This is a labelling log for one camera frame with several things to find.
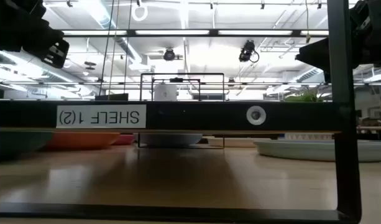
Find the overhead light bar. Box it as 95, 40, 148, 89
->
62, 29, 329, 39

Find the hanging cable with connector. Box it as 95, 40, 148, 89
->
304, 0, 312, 44

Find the teal plate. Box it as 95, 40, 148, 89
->
0, 129, 55, 161

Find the wooden shelf with black frame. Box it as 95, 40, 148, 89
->
0, 0, 362, 223

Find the orange plate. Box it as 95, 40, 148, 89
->
45, 131, 121, 151

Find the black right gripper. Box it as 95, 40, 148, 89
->
295, 0, 381, 83

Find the white cylindrical container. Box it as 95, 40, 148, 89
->
154, 82, 178, 101

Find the black round ceiling fixture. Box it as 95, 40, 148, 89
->
162, 47, 183, 62

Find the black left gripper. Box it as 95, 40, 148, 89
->
0, 0, 70, 70

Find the pale green plate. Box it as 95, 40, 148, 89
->
253, 139, 381, 164

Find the blue plate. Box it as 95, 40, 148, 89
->
137, 133, 204, 148

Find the black overhead camera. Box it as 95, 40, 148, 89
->
238, 39, 260, 64

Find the black rectangular box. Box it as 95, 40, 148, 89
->
94, 93, 129, 101

